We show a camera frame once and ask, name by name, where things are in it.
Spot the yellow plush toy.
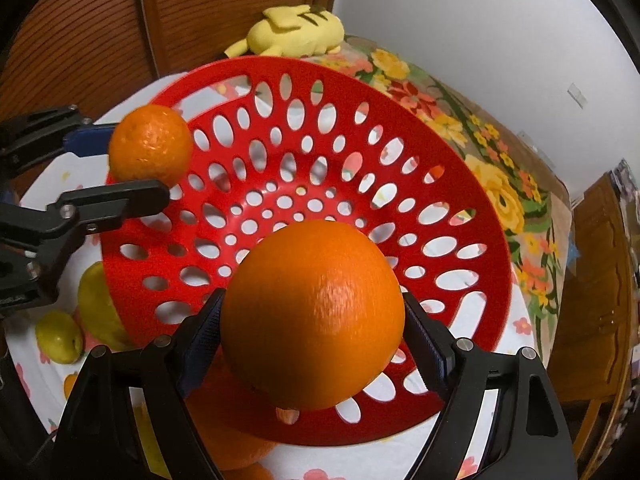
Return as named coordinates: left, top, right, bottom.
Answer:
left=224, top=4, right=345, bottom=58

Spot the white wall switch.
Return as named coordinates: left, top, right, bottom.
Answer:
left=567, top=82, right=588, bottom=108

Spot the large back orange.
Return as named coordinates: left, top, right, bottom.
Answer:
left=186, top=358, right=279, bottom=480

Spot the red perforated plastic basket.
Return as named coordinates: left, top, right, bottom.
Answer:
left=101, top=58, right=511, bottom=446

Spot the large orange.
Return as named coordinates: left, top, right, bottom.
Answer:
left=220, top=220, right=405, bottom=411
left=186, top=358, right=279, bottom=480

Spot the wooden sideboard cabinet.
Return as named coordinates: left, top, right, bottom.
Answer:
left=548, top=174, right=638, bottom=479

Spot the medium mandarin orange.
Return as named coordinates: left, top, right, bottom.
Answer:
left=107, top=104, right=194, bottom=188

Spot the small kumquat mandarin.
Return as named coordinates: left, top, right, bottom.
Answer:
left=63, top=372, right=78, bottom=400

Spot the floral bed blanket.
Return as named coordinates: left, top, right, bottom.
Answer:
left=311, top=36, right=572, bottom=362

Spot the brown louvered wardrobe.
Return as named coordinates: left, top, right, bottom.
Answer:
left=1, top=0, right=334, bottom=119

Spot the large front orange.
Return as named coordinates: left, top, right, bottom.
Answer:
left=220, top=220, right=405, bottom=411

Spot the yellow-green oval guava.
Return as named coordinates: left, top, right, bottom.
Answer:
left=77, top=261, right=134, bottom=351

